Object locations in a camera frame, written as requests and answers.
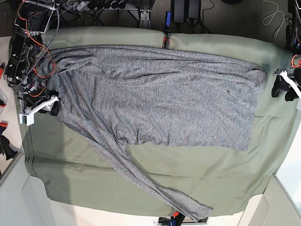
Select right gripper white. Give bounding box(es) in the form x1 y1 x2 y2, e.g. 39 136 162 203
22 90 61 116

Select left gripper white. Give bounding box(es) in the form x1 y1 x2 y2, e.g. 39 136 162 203
271 68 301 102

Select grey long-sleeve T-shirt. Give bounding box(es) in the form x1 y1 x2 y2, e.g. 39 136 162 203
47 46 266 220

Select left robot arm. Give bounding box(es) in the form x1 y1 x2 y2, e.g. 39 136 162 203
271 0 301 102

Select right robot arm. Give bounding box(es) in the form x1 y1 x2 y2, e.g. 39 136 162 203
5 0 60 116

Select green table cloth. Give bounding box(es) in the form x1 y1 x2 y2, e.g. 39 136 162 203
20 27 301 217

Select top red-black clamp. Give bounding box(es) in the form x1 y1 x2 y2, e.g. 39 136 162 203
162 33 171 49

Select black power adapters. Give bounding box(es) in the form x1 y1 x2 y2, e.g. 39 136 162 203
171 0 201 24

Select bottom orange-black clamp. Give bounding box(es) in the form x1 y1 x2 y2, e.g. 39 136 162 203
167 211 185 226

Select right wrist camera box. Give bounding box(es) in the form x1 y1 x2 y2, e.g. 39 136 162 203
19 113 34 126

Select grey looped cable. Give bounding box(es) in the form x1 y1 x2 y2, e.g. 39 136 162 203
262 0 292 38

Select aluminium frame bracket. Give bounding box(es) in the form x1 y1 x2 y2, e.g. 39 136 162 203
139 9 151 22

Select blue clamp handle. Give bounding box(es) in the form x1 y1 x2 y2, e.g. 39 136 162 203
164 11 171 33

